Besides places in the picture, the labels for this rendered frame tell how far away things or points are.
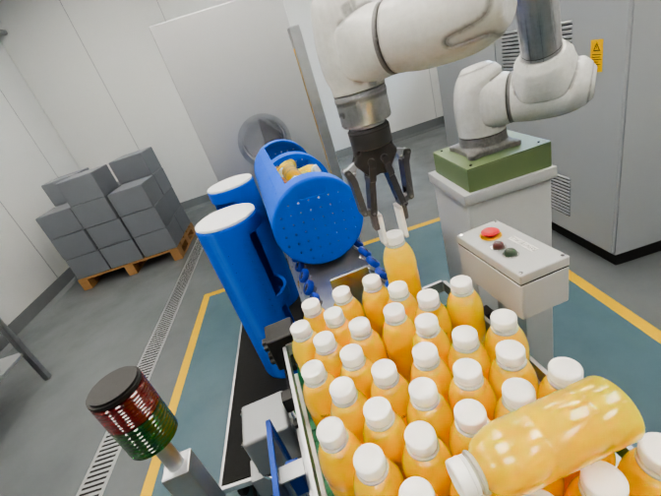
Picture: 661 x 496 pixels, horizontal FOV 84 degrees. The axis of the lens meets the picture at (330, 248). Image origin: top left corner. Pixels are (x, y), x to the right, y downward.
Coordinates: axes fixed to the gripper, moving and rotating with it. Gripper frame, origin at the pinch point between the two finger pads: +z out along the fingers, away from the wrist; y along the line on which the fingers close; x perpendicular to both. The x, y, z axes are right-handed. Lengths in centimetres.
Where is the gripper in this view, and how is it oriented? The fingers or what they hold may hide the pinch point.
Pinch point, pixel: (390, 224)
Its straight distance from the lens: 75.2
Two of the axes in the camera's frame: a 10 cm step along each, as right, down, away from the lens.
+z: 2.8, 8.5, 4.5
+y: -9.3, 3.6, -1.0
